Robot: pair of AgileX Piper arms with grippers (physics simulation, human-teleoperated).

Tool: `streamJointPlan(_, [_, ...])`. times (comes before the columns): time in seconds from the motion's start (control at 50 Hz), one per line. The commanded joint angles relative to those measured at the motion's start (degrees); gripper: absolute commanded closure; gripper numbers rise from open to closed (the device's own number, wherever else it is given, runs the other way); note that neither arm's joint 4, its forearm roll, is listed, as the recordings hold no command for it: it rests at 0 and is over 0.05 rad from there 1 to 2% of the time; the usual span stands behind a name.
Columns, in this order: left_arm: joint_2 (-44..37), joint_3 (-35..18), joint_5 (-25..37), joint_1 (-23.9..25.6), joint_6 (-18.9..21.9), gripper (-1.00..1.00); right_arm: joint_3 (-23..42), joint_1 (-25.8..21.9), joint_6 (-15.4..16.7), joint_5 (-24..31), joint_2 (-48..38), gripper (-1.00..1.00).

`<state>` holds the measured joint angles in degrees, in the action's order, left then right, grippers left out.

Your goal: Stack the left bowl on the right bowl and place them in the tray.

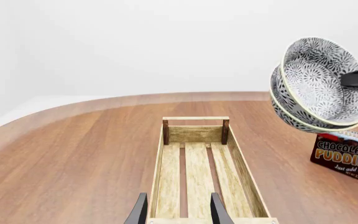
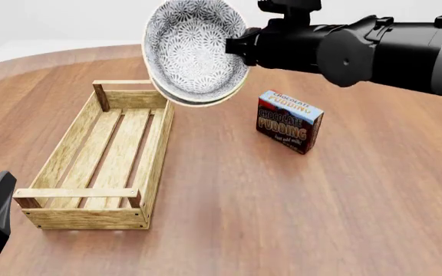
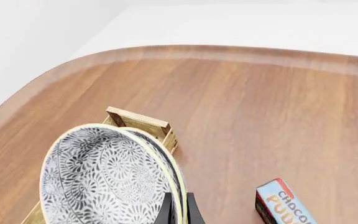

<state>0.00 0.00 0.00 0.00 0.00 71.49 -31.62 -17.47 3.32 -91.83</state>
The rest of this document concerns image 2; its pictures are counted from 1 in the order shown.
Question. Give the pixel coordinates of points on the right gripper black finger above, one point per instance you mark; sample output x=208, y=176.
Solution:
x=237, y=46

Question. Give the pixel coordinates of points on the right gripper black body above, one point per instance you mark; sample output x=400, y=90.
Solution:
x=254, y=47

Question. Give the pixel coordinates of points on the patterned white grey bowl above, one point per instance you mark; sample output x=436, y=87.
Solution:
x=190, y=51
x=202, y=101

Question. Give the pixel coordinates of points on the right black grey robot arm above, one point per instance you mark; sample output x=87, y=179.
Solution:
x=397, y=54

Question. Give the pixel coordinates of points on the wooden slat tray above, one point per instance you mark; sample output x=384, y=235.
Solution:
x=106, y=155

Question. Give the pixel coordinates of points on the chocolate pudding box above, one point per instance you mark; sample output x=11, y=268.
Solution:
x=282, y=126

